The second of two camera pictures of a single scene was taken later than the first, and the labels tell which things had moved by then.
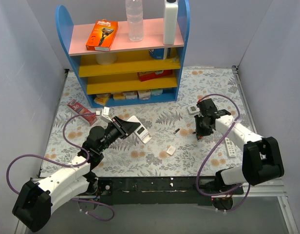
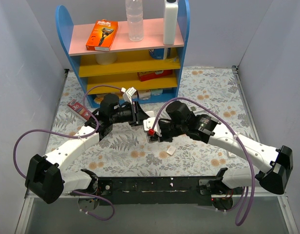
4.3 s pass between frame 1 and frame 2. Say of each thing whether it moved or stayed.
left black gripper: moved
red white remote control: moved
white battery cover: stayed
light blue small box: stayed
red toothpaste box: stayed
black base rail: stayed
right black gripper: moved
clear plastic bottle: stayed
